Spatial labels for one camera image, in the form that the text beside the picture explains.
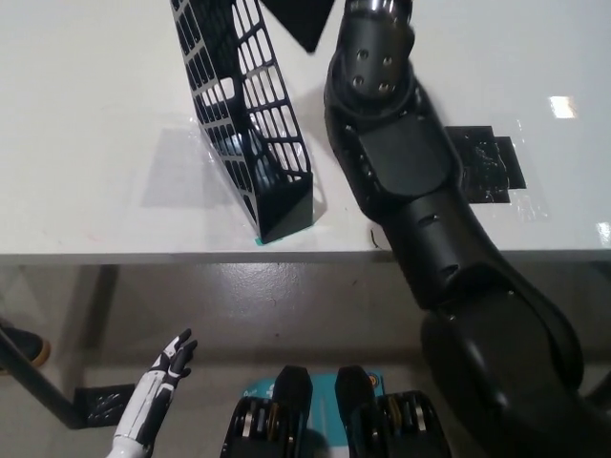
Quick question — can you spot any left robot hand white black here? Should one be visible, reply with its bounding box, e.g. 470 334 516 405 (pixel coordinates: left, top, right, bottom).
113 327 200 444

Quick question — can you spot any black notebook with gold print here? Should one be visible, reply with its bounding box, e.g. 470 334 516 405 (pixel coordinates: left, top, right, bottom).
264 0 350 55

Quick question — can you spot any black mesh magazine shelf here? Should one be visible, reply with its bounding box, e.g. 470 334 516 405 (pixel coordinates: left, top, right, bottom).
169 0 315 242

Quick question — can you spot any black table foot plate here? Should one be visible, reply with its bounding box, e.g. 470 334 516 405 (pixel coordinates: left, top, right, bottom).
74 383 137 427

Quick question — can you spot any black shoe with tan sole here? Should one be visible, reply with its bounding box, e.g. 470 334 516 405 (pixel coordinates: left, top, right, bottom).
0 320 53 377

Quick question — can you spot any teal tape strip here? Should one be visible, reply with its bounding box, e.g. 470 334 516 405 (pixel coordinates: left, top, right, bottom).
252 224 315 248

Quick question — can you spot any black tape patch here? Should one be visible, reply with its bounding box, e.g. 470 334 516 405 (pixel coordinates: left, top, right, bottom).
443 125 530 207

